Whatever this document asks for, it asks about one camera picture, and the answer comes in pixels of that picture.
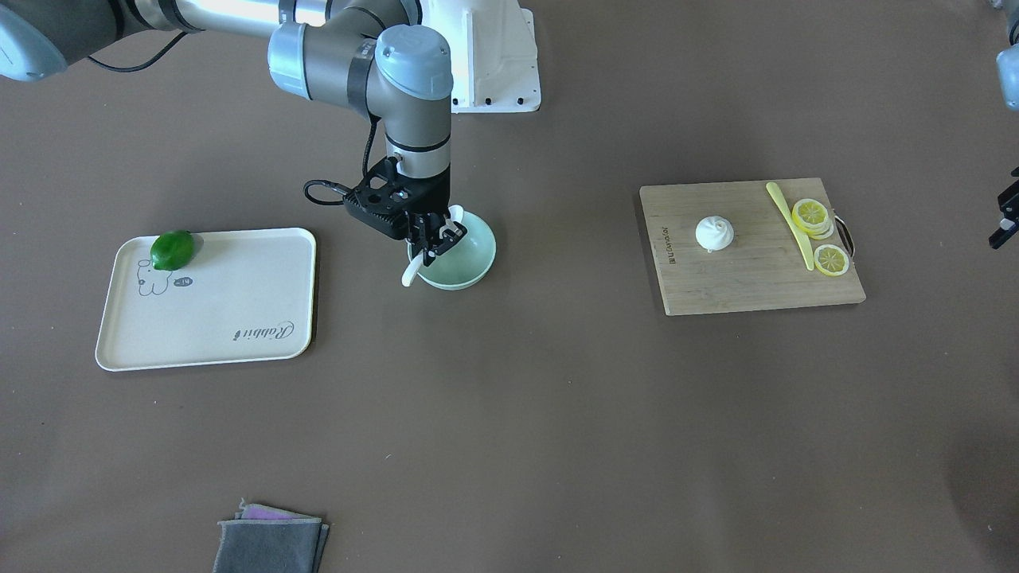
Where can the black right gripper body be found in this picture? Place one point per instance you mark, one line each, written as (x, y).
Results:
(435, 197)

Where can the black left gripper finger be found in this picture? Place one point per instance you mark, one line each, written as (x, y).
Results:
(1005, 230)

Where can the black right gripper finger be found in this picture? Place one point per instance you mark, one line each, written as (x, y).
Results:
(441, 240)
(424, 231)

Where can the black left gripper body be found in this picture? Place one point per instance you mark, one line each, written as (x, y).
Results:
(1006, 213)

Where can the white ceramic spoon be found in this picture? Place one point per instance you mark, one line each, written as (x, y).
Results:
(416, 262)

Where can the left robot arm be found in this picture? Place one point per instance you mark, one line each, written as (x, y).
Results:
(1007, 64)

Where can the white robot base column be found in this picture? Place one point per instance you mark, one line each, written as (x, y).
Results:
(494, 55)

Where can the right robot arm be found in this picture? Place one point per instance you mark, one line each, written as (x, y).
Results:
(373, 57)

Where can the mint green bowl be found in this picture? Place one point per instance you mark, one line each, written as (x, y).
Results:
(467, 262)

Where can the white steamed bun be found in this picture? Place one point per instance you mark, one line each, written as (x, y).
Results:
(714, 233)

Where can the lemon slice stack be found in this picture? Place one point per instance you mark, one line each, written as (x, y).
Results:
(812, 218)

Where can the yellow plastic knife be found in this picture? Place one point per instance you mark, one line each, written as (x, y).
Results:
(801, 239)

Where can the green lime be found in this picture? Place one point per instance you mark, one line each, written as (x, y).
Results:
(172, 251)

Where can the cream rabbit tray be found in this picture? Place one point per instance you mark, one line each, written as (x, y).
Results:
(245, 296)

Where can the wooden cutting board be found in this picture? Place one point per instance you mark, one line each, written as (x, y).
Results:
(761, 269)

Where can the grey folded cloth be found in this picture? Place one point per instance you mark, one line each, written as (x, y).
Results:
(260, 538)

